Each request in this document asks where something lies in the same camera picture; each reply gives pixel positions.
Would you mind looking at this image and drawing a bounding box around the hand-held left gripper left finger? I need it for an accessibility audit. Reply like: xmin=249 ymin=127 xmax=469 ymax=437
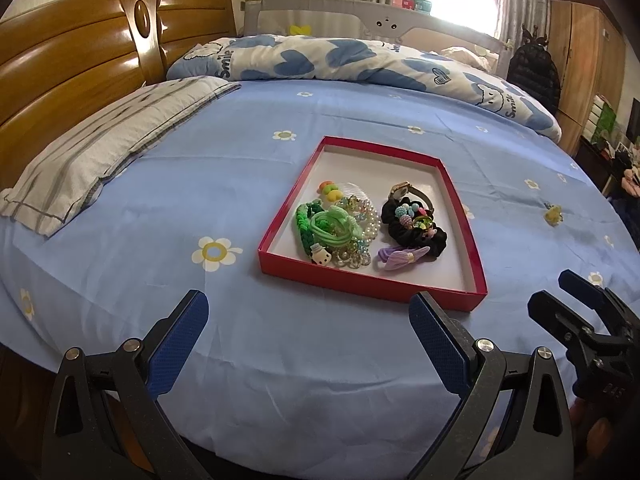
xmin=42 ymin=288 xmax=211 ymax=480

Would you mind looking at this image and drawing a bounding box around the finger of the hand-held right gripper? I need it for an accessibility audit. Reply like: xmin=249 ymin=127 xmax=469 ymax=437
xmin=528 ymin=290 xmax=609 ymax=362
xmin=558 ymin=269 xmax=640 ymax=332

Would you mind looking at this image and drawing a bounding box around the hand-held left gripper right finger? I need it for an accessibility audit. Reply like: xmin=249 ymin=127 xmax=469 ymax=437
xmin=407 ymin=290 xmax=574 ymax=480

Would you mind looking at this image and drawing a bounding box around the red shallow cardboard box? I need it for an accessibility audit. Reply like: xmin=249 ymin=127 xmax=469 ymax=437
xmin=257 ymin=135 xmax=488 ymax=313

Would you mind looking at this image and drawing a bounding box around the purple bow hair tie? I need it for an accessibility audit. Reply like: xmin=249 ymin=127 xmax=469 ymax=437
xmin=372 ymin=245 xmax=432 ymax=274

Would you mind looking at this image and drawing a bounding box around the black scrunchie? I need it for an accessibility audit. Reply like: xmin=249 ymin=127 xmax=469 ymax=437
xmin=380 ymin=200 xmax=449 ymax=262

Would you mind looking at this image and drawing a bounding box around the pastel bead bracelet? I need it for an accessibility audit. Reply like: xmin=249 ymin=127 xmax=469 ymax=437
xmin=332 ymin=238 xmax=374 ymax=271

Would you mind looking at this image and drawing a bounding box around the colourful bead hair tie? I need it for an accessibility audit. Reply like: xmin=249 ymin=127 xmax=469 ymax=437
xmin=392 ymin=200 xmax=437 ymax=234

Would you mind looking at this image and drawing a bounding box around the pearl bead bracelet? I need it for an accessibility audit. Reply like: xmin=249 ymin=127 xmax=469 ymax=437
xmin=345 ymin=198 xmax=380 ymax=241

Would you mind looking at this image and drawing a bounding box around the rose gold square wristwatch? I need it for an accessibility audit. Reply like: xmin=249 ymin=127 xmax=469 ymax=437
xmin=388 ymin=182 xmax=437 ymax=212

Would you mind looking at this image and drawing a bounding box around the green bow hair tie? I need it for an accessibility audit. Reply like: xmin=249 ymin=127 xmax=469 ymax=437
xmin=307 ymin=207 xmax=367 ymax=249

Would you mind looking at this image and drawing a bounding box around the heart decorated hair comb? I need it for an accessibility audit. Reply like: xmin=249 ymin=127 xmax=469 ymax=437
xmin=317 ymin=179 xmax=369 ymax=207

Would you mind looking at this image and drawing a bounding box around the blue flowered bed sheet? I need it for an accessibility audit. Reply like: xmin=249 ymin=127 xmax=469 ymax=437
xmin=0 ymin=77 xmax=640 ymax=480

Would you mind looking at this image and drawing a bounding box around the green and white bag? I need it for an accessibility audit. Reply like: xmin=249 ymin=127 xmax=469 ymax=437
xmin=589 ymin=99 xmax=619 ymax=144

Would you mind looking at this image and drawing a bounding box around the grey striped pillow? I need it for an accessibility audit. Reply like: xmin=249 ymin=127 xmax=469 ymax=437
xmin=0 ymin=74 xmax=244 ymax=239

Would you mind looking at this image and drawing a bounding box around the black padded jacket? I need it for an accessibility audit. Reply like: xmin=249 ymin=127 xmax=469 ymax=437
xmin=506 ymin=24 xmax=562 ymax=117

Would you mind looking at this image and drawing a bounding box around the wooden wardrobe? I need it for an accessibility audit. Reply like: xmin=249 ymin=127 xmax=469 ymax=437
xmin=547 ymin=0 xmax=629 ymax=137

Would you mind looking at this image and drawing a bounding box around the white cushion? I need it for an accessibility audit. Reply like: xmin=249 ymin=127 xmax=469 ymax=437
xmin=439 ymin=44 xmax=494 ymax=72

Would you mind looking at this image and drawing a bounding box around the blue heart print quilt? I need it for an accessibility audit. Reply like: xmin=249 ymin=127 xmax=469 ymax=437
xmin=165 ymin=33 xmax=564 ymax=144

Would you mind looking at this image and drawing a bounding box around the wooden headboard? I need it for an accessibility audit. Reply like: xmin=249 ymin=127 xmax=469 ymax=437
xmin=0 ymin=0 xmax=239 ymax=182

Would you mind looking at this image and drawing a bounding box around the green braided bracelet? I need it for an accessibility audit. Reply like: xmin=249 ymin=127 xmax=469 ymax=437
xmin=294 ymin=199 xmax=332 ymax=267

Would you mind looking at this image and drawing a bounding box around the grey bed guard rail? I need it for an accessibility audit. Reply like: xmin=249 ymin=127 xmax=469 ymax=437
xmin=242 ymin=0 xmax=517 ymax=82

